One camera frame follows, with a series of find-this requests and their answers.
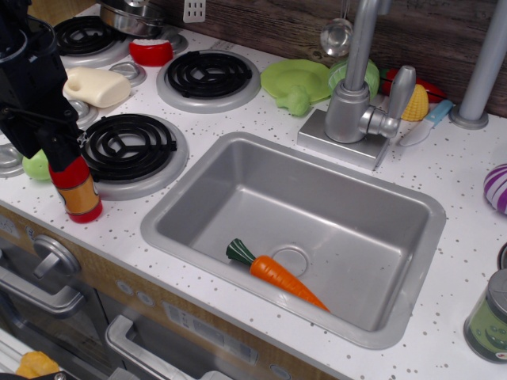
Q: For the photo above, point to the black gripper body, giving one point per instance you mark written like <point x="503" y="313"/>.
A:
<point x="32" y="79"/>

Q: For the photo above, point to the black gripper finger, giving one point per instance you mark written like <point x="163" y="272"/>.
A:
<point x="60" y="145"/>

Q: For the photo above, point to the red toy ketchup bottle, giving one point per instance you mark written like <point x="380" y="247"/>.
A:
<point x="77" y="190"/>

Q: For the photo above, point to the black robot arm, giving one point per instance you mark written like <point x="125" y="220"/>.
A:
<point x="35" y="115"/>

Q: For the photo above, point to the grey plastic sink basin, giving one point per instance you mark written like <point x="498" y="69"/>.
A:
<point x="362" y="245"/>

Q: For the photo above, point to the green toy apple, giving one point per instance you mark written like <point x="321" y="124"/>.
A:
<point x="36" y="167"/>

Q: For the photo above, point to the grey stove knob middle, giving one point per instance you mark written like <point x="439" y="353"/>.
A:
<point x="87" y="114"/>

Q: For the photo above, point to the grey stove knob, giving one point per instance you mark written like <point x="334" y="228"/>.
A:
<point x="87" y="114"/>
<point x="133" y="72"/>
<point x="177" y="41"/>
<point x="10" y="161"/>

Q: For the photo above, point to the grey stove knob front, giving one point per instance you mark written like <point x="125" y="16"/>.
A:
<point x="10" y="161"/>

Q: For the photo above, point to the back left stove burner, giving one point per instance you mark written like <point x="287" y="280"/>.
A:
<point x="87" y="41"/>

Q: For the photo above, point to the stove burner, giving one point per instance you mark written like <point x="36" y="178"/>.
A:
<point x="133" y="155"/>
<point x="208" y="81"/>
<point x="87" y="41"/>

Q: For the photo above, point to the cream toy milk jug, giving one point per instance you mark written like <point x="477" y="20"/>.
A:
<point x="97" y="87"/>

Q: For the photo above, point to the front right stove burner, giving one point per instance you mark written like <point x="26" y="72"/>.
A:
<point x="133" y="155"/>

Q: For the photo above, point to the grey stove knob upper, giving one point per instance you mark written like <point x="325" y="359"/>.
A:
<point x="133" y="72"/>

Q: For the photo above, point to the grey oven dial knob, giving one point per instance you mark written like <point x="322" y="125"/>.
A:
<point x="54" y="257"/>

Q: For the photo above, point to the stainless steel toy pot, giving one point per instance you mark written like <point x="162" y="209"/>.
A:
<point x="135" y="18"/>

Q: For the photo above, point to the grey stove knob back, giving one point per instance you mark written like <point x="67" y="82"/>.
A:
<point x="177" y="41"/>

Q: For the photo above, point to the back right stove burner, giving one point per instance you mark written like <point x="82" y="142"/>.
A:
<point x="208" y="81"/>

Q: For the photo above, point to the hanging grey slotted spatula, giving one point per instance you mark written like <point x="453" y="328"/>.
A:
<point x="194" y="11"/>

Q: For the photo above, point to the yellow toy below counter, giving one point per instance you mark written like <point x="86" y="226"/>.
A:
<point x="36" y="364"/>

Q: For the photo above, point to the green toy plate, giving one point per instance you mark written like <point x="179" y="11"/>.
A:
<point x="277" y="79"/>

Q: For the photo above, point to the orange toy carrot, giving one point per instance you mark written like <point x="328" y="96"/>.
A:
<point x="270" y="271"/>

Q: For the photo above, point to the green toy lettuce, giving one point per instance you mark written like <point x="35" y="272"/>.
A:
<point x="372" y="77"/>

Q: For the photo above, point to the silver toy faucet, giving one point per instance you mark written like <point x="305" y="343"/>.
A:
<point x="351" y="129"/>

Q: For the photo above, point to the silver hanging ladle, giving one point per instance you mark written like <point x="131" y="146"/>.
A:
<point x="336" y="35"/>

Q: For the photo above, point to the red toy chili pepper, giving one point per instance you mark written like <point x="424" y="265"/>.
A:
<point x="387" y="76"/>

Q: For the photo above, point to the yellow toy corn cob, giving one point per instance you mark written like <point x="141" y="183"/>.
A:
<point x="418" y="106"/>

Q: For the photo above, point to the purple striped toy onion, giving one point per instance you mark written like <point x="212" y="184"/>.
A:
<point x="494" y="188"/>

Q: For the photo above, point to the green labelled toy can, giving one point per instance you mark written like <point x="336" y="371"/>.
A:
<point x="485" y="328"/>

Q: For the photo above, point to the grey oven door handle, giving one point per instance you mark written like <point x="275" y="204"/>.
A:
<point x="63" y="304"/>

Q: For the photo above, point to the grey lower door handle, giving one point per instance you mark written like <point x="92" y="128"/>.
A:
<point x="157" y="352"/>

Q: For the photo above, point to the blue handled toy knife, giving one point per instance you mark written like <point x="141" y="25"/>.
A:
<point x="422" y="130"/>

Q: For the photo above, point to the grey vertical support post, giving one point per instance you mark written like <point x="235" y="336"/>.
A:
<point x="471" y="113"/>

